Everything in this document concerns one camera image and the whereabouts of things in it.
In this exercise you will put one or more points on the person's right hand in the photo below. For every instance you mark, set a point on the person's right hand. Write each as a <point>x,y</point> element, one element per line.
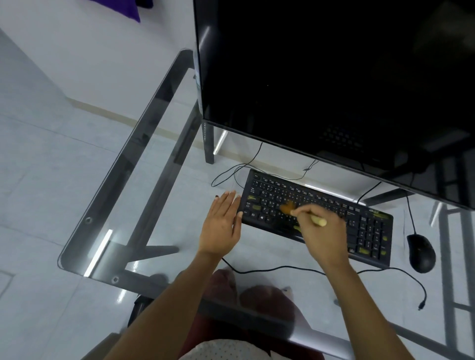
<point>326,241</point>

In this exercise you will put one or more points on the person's left hand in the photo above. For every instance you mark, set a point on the person's left hand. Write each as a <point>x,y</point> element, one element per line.
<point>219,233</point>

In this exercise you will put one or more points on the person's left thumb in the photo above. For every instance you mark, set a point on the person's left thumb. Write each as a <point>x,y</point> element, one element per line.
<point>239,221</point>

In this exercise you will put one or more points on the person's right thumb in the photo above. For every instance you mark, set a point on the person's right thumb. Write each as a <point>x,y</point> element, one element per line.
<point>302,224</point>

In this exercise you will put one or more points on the person's left little finger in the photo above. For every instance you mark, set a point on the person's left little finger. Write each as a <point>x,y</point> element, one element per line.
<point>215,207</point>

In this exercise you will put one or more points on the person's left middle finger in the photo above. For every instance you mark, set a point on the person's left middle finger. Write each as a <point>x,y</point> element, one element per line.
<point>230,204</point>

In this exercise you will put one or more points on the person's right forearm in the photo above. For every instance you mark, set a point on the person's right forearm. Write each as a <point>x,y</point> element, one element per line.
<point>363,315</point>

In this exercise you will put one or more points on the person's left forearm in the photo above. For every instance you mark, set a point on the person's left forearm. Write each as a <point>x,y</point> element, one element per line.
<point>174,308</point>

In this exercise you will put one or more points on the black computer keyboard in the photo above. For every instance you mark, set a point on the black computer keyboard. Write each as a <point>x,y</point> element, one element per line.
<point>367,230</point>

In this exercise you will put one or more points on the maroon trousers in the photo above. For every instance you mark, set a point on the maroon trousers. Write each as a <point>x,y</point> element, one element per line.
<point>263,300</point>

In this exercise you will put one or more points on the black computer mouse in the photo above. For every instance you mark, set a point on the black computer mouse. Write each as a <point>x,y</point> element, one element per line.
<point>421,254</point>

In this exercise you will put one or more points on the white dotted shirt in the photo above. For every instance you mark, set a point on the white dotted shirt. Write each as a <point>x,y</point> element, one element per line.
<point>222,350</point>

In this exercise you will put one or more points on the black computer monitor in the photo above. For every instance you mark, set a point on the black computer monitor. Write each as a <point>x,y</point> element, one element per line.
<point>326,74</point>

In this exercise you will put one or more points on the dark hanging cloth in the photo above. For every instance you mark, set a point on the dark hanging cloth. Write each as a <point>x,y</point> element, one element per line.
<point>144,3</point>

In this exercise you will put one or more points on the purple cloth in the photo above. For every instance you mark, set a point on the purple cloth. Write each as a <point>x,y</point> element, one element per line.
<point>126,9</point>

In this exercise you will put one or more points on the grey metal desk frame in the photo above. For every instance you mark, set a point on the grey metal desk frame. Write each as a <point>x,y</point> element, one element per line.
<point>122,174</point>

